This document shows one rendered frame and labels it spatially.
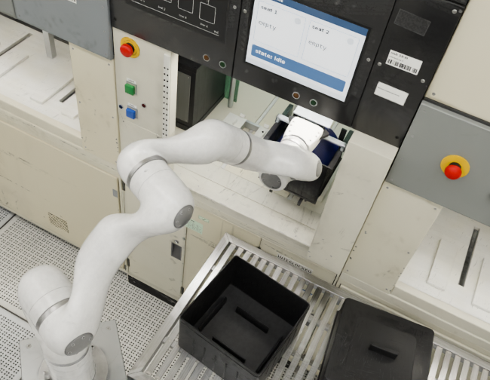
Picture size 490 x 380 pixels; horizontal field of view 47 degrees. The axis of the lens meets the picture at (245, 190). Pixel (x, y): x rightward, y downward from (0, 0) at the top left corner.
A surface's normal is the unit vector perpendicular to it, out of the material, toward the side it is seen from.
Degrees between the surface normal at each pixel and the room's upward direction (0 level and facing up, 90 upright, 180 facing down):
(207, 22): 90
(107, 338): 0
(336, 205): 90
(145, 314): 0
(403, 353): 0
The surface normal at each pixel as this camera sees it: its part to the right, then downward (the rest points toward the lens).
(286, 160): 0.22, 0.00
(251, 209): 0.12, -0.65
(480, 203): -0.45, 0.64
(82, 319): 0.75, 0.15
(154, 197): -0.43, -0.18
